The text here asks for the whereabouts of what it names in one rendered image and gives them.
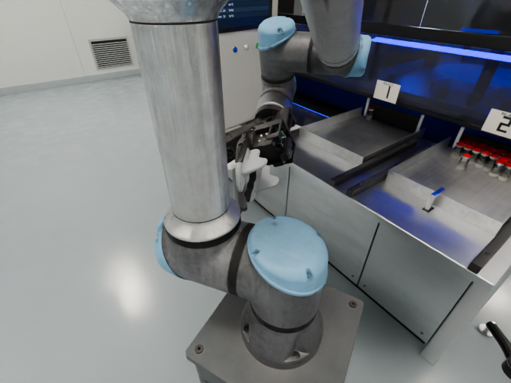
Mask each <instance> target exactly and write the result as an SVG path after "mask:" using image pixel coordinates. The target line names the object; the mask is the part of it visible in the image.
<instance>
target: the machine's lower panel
mask: <svg viewBox="0 0 511 383"><path fill-rule="evenodd" d="M270 168H271V172H270V174H271V175H273V176H277V177H278V178H279V183H278V184H277V185H276V186H275V187H272V188H269V189H267V190H264V191H261V192H259V193H258V194H257V196H256V198H255V200H256V201H257V202H259V203H260V204H261V205H262V206H263V207H264V208H266V209H267V210H268V211H269V212H271V213H272V214H273V215H274V216H287V217H293V218H296V219H298V220H302V221H303V222H305V223H307V224H309V225H310V226H311V227H312V228H313V229H314V230H316V232H317V233H318V234H319V236H320V237H321V238H322V239H323V240H324V242H325V245H326V247H327V250H328V261H329V262H330V263H331V264H333V265H334V266H335V267H336V268H337V269H339V270H340V272H342V273H343V274H344V275H345V276H346V277H348V278H349V279H350V280H352V281H353V282H354V283H355V284H358V282H359V280H360V282H359V284H358V286H359V287H360V288H361V289H362V290H363V291H364V292H365V293H367V294H368V295H369V296H371V297H372V298H373V299H374V300H376V301H377V302H378V303H379V304H380V305H381V306H382V307H383V308H384V309H386V310H387V311H388V312H390V313H391V314H392V315H393V316H395V317H396V318H397V319H398V320H399V321H400V322H401V323H402V324H404V325H405V326H406V327H407V328H409V329H410V330H411V331H412V332H414V333H415V334H416V335H417V336H418V337H419V338H420V339H422V340H423V341H424V342H425V343H427V342H428V340H429V339H430V338H431V337H432V335H433V334H434V332H435V331H436V330H437V328H438V327H439V326H440V325H441V323H442V322H443V320H444V319H445V317H446V316H447V315H448V314H449V312H450V311H451V309H452V308H453V306H454V305H455V304H456V303H457V302H458V300H459V298H460V297H461V296H462V294H463V293H464V292H465V291H466V289H467V288H468V286H469V285H470V283H471V282H472V281H471V280H469V279H468V278H466V277H464V276H463V275H461V274H460V273H458V272H457V271H455V270H453V269H452V268H450V267H449V266H447V265H445V264H444V263H442V262H441V261H439V260H437V259H436V258H434V257H433V256H431V255H429V254H427V253H426V252H425V251H423V250H422V249H420V248H418V247H417V246H416V245H413V244H412V243H410V242H409V241H407V240H406V239H404V238H402V237H400V236H399V235H398V234H396V233H394V232H393V231H391V230H390V229H388V228H386V227H385V226H383V225H382V224H380V223H378V222H377V221H375V220H374V219H372V218H371V217H368V216H367V215H366V214H364V213H362V212H361V211H359V210H358V209H357V208H355V207H353V206H351V205H350V204H348V203H347V202H345V201H343V200H341V199H340V198H339V197H337V196H335V195H333V194H332V193H331V192H329V191H327V190H326V189H324V188H323V187H321V186H320V185H318V184H316V183H315V182H313V181H312V180H310V179H308V178H307V177H305V176H303V175H302V174H300V173H299V172H297V171H296V170H294V169H292V168H291V167H289V166H288V165H286V164H284V165H283V166H277V167H274V166H273V165H270ZM378 226H379V228H378ZM377 228H378V230H377ZM376 230H377V233H376ZM375 234H376V236H375ZM374 236H375V239H374ZM373 239H374V241H373ZM372 243H373V245H372ZM371 245H372V247H371ZM370 247H371V249H370ZM369 252H370V253H369ZM368 254H369V256H368ZM367 256H368V258H367ZM366 260H367V262H366ZM365 262H366V264H365ZM364 265H365V267H364ZM363 267H364V269H363ZM362 271H363V273H362ZM361 274H362V275H361ZM360 275H361V277H360Z"/></svg>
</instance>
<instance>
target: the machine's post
mask: <svg viewBox="0 0 511 383"><path fill-rule="evenodd" d="M510 274H511V266H510V267H509V269H508V270H507V271H506V273H505V274H504V275H503V276H502V277H501V278H500V280H499V281H498V282H497V284H496V285H495V286H494V288H493V289H492V290H491V291H487V290H485V289H484V288H482V287H481V286H478V285H477V284H476V283H474V282H473V283H472V284H471V286H470V287H469V288H468V290H467V291H466V292H465V294H464V295H463V297H462V298H461V299H460V300H459V302H458V303H457V305H456V306H455V308H454V309H453V310H452V311H451V312H450V314H449V315H448V317H447V318H446V320H445V321H444V322H443V323H442V325H441V326H440V328H439V329H438V330H437V332H436V333H435V334H434V335H433V337H432V338H431V340H430V341H429V343H428V344H427V345H426V346H425V348H424V349H423V350H422V352H421V355H422V357H423V358H425V360H426V361H428V362H429V363H430V364H431V365H432V366H434V364H435V363H436V362H437V361H438V360H439V358H440V357H441V356H442V355H443V354H444V353H445V352H446V351H447V349H448V348H449V347H450V346H451V344H452V343H453V342H454V341H455V339H456V338H457V337H458V336H459V335H460V334H461V333H462V332H463V331H464V329H465V328H466V327H467V326H468V324H469V323H470V322H471V320H472V319H473V318H474V317H475V316H476V314H477V313H479V311H480V310H481V309H482V308H483V307H484V305H485V304H486V303H487V302H488V300H489V299H490V298H491V297H492V296H493V294H495V292H496V291H497V290H498V289H499V288H500V287H501V285H502V284H503V283H504V282H505V280H506V279H507V278H508V277H509V275H510Z"/></svg>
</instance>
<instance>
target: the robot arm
mask: <svg viewBox="0 0 511 383"><path fill-rule="evenodd" d="M109 1H111V2H112V3H113V4H114V5H115V6H116V7H117V8H118V9H119V10H120V11H122V12H123V13H124V14H125V16H126V17H127V18H128V19H129V24H130V27H131V32H132V37H133V41H134V44H135V51H136V54H137V58H138V64H139V68H140V71H141V77H142V81H143V85H144V91H145V94H146V98H147V102H148V108H149V111H150V115H151V121H152V125H153V128H154V134H155V138H156V142H157V148H158V151H159V155H160V161H161V165H162V168H163V174H164V178H165V182H166V185H167V191H168V195H169V199H170V206H169V207H168V208H167V209H166V211H165V213H164V215H163V216H162V218H161V219H160V222H159V223H158V225H157V229H156V232H155V234H157V238H156V239H155V240H154V253H155V256H156V259H157V262H158V263H159V265H160V266H161V267H162V268H163V269H164V270H165V271H167V272H169V273H171V274H173V275H174V276H176V277H178V278H180V279H183V280H191V281H194V282H196V283H200V284H202V285H205V286H209V287H211V288H214V289H216V290H220V291H223V292H225V293H229V294H232V295H235V296H238V297H241V298H244V299H248V300H247V302H246V304H245V305H244V308H243V312H242V315H241V332H242V337H243V341H244V344H245V345H246V348H247V349H248V351H249V352H250V353H251V354H252V355H253V356H254V357H255V358H256V359H257V360H258V361H259V362H261V363H262V364H264V365H266V366H269V367H272V368H274V369H295V368H297V367H300V366H302V365H304V364H305V363H307V362H309V361H310V360H311V359H312V358H313V357H314V355H315V354H316V352H317V350H318V348H319V346H320V343H321V340H322V334H323V321H322V316H321V313H320V311H319V302H320V299H321V295H322V289H323V287H324V285H325V282H326V279H327V275H328V261H329V254H328V250H327V247H326V245H325V242H324V240H323V239H322V238H321V237H320V236H319V234H318V233H317V232H316V230H314V229H313V228H312V227H311V226H310V225H309V224H307V223H305V222H303V221H302V220H298V219H296V218H293V217H287V216H274V218H273V219H271V218H270V217H266V218H265V219H262V220H260V221H259V222H258V223H257V224H254V223H249V222H246V221H242V220H241V216H240V206H239V205H238V203H237V202H236V200H235V199H233V198H232V197H230V191H229V179H228V168H227V164H228V163H230V162H231V161H233V160H235V163H236V168H235V172H236V186H237V189H238V192H239V193H243V189H244V187H245V184H246V177H247V176H248V174H249V181H248V183H247V186H246V191H245V193H244V195H245V197H246V201H247V203H250V202H252V201H253V200H254V199H255V198H256V196H257V194H258V193H259V192H263V191H264V190H267V189H269V188H272V187H275V186H276V185H277V184H278V183H279V178H278V177H277V176H273V175H271V174H270V172H271V168H270V165H273V166H274V167H277V166H283V165H284V164H289V163H292V162H293V161H294V153H295V148H296V144H295V142H294V140H293V136H292V134H291V133H290V127H291V126H292V125H294V124H296V119H295V117H294V115H293V113H292V110H291V107H292V103H293V99H294V94H295V92H296V86H297V85H296V78H295V76H294V75H295V72H301V73H310V74H327V75H336V76H342V77H343V78H347V77H361V76H362V75H363V74H364V72H365V69H366V66H367V59H368V55H369V51H370V45H371V41H372V39H371V37H370V36H369V35H363V34H360V29H361V21H362V14H363V0H300V2H301V5H302V7H303V11H304V14H305V17H306V21H307V24H308V27H309V31H310V32H303V31H296V27H295V23H294V20H293V19H291V18H290V17H285V16H276V17H270V18H268V19H266V20H264V21H263V22H261V23H260V25H259V28H258V35H259V45H258V50H259V59H260V68H261V79H262V94H261V96H260V99H259V103H258V105H257V109H256V111H255V120H254V121H252V122H250V123H249V124H248V125H245V126H244V127H242V128H241V129H239V130H237V131H235V132H234V133H233V134H231V135H229V136H227V137H226V135H225V123H224V101H223V90H222V78H221V57H220V45H219V33H218V22H217V18H218V15H219V14H220V11H221V10H222V8H223V7H224V6H225V5H226V3H227V2H228V1H229V0H109ZM289 136H290V137H289ZM287 137H288V138H287ZM292 150H293V153H292V157H291V158H290V154H291V151H292Z"/></svg>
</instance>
